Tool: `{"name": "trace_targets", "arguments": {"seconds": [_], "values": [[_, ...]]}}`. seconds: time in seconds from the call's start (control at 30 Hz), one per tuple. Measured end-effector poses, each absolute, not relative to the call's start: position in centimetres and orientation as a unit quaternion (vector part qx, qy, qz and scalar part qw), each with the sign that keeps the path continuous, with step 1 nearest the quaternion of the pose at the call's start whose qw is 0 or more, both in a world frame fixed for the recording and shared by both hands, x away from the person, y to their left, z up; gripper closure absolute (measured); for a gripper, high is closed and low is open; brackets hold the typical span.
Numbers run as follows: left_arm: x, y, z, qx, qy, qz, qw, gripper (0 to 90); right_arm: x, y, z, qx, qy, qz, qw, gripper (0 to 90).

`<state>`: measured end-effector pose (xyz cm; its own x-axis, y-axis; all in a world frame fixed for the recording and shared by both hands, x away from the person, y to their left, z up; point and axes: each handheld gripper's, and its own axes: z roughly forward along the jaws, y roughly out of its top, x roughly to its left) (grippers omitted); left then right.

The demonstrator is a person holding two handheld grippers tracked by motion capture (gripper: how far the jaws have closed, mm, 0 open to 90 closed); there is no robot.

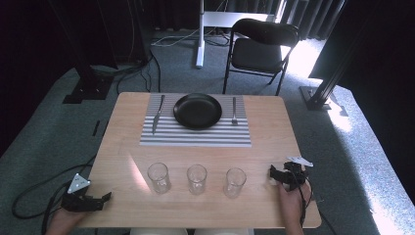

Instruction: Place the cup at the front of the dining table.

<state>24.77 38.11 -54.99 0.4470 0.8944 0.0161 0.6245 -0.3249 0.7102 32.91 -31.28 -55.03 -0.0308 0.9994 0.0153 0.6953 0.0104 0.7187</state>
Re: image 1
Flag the small black floor strip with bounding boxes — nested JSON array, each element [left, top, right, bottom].
[[91, 119, 102, 138]]

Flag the black floor cables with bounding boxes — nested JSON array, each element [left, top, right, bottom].
[[91, 45, 162, 96]]

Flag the white desk frame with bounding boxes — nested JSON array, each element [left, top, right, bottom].
[[195, 0, 287, 70]]

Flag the black folding chair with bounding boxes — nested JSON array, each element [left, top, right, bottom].
[[222, 18, 300, 97]]

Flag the silver table knife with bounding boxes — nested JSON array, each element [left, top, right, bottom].
[[152, 94, 166, 136]]

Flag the person's right hand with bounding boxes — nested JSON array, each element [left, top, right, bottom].
[[277, 179, 313, 235]]

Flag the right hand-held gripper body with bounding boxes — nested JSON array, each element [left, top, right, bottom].
[[281, 156, 315, 192]]

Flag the grey striped placemat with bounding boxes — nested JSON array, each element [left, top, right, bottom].
[[139, 92, 253, 148]]

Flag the black plate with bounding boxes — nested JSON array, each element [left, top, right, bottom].
[[172, 92, 223, 130]]

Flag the black metal stand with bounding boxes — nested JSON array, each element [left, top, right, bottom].
[[48, 0, 115, 106], [299, 0, 363, 112]]

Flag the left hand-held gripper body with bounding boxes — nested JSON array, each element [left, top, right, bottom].
[[60, 172, 100, 213]]

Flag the white floor cable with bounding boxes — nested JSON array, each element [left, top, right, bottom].
[[151, 27, 201, 48]]

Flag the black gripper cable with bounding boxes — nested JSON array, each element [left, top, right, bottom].
[[296, 172, 315, 227], [11, 155, 98, 235]]

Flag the person's left hand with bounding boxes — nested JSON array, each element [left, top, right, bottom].
[[45, 207, 88, 235]]

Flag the silver fork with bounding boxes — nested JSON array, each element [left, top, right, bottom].
[[230, 96, 239, 126]]

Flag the clear drinking glass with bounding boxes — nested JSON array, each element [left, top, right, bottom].
[[186, 164, 208, 196], [146, 162, 172, 195], [222, 166, 248, 199]]

